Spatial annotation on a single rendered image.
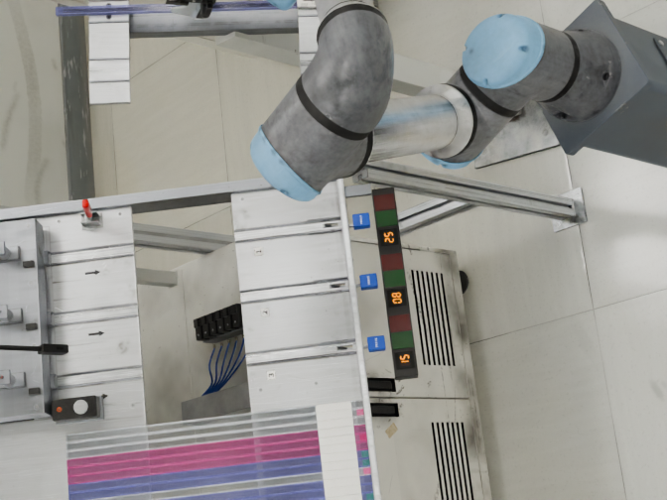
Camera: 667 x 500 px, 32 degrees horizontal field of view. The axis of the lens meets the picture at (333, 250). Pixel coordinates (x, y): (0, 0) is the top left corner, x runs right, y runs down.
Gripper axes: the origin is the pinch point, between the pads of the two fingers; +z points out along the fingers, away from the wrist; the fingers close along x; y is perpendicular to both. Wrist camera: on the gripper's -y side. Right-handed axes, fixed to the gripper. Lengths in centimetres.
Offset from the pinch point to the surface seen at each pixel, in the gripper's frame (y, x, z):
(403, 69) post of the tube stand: -48, 0, 24
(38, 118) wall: 16, -43, 205
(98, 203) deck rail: 16.4, 33.3, 12.1
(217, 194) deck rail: -3.8, 32.7, 5.9
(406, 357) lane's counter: -33, 63, -5
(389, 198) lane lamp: -32.9, 34.9, -3.2
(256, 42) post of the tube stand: -12.3, 2.9, 7.2
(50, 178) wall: 12, -21, 205
